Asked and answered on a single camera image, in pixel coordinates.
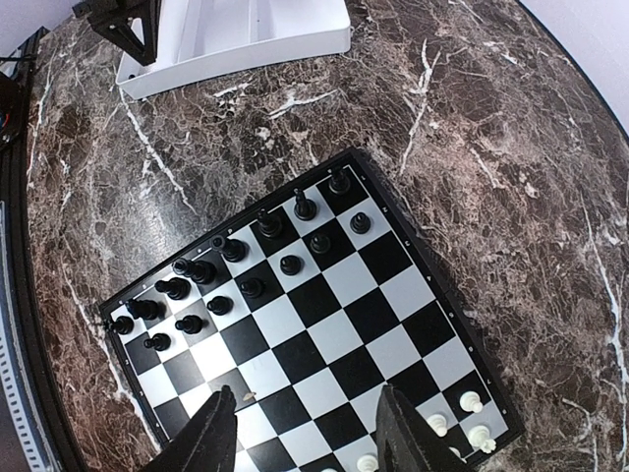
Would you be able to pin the white plastic tray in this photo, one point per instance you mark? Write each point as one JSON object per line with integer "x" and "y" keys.
{"x": 199, "y": 40}

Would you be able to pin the white cable duct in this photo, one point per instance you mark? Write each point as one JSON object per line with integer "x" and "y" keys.
{"x": 14, "y": 379}

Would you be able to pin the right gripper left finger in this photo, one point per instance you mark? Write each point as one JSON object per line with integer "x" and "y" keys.
{"x": 207, "y": 442}

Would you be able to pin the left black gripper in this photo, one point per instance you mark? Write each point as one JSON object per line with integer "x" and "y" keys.
{"x": 130, "y": 25}

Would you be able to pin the white chess pieces row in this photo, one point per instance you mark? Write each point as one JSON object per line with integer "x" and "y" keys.
{"x": 351, "y": 432}

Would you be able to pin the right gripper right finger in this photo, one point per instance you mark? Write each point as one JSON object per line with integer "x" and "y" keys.
{"x": 405, "y": 441}

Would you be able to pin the black chess piece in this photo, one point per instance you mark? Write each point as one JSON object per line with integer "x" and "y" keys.
{"x": 200, "y": 272}
{"x": 176, "y": 288}
{"x": 339, "y": 183}
{"x": 123, "y": 325}
{"x": 146, "y": 310}

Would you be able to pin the black white chess board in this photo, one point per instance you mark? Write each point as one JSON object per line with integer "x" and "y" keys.
{"x": 372, "y": 311}

